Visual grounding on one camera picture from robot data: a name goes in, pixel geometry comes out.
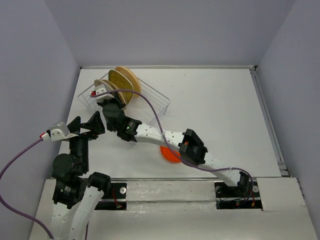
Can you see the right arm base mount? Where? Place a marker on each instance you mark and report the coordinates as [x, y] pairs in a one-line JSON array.
[[228, 199]]

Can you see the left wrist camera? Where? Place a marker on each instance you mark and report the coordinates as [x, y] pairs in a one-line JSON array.
[[59, 131]]

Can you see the small cream plate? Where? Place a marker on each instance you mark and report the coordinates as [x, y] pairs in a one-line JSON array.
[[98, 82]]

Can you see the woven bamboo tray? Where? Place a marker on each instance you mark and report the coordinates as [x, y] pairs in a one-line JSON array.
[[121, 82]]

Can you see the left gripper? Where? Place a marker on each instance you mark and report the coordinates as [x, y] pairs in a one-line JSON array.
[[83, 134]]

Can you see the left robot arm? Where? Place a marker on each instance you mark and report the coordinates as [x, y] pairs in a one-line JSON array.
[[75, 197]]

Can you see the white wire dish rack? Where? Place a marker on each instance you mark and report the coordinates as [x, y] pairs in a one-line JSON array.
[[143, 106]]

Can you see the tan round plate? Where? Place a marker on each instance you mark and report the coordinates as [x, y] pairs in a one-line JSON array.
[[132, 78]]

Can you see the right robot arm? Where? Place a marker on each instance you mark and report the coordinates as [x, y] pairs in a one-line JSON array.
[[191, 149]]

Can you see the orange plate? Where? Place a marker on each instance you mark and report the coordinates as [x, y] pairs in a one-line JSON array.
[[168, 155]]

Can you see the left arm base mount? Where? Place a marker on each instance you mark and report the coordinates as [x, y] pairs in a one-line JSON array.
[[115, 199]]

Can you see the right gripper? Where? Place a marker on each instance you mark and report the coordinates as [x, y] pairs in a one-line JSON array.
[[107, 102]]

